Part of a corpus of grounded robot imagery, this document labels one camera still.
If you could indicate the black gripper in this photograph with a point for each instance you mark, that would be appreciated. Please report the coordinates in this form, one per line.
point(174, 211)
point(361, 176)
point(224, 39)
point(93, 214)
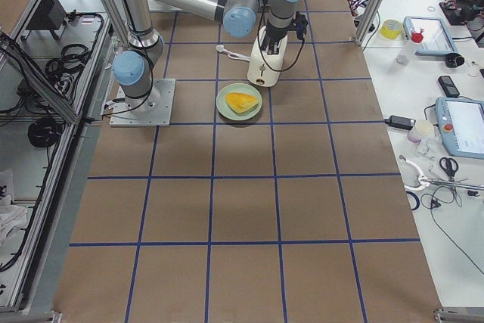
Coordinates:
point(275, 32)

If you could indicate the white toaster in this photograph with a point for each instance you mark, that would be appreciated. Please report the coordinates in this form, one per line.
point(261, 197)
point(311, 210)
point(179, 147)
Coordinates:
point(266, 63)

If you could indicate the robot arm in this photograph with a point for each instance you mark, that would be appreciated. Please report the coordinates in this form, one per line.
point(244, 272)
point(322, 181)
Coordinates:
point(274, 19)

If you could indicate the bread slice on plate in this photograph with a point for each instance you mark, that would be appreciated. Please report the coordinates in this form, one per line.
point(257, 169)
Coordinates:
point(241, 102)

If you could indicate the green plate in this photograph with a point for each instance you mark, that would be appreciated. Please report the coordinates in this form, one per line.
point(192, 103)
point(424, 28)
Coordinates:
point(224, 109)

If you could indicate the yellow tape roll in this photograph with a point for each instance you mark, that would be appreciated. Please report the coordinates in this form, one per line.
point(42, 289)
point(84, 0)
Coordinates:
point(391, 29)

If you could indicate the clear bottle red cap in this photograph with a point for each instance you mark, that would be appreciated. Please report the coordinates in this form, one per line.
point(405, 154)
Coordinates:
point(409, 49)

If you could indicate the black power adapter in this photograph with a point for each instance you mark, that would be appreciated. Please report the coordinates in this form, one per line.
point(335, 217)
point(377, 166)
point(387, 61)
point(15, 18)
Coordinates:
point(400, 122)

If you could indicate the white paper cup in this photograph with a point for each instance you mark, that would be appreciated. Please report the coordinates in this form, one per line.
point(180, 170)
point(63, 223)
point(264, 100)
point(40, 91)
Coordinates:
point(420, 130)

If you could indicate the black scissors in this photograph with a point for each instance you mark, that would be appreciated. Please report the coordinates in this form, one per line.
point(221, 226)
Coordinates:
point(449, 166)

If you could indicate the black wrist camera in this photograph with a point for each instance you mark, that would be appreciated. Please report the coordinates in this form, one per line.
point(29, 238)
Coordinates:
point(299, 25)

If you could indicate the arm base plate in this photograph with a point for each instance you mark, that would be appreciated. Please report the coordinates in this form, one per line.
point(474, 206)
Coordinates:
point(155, 111)

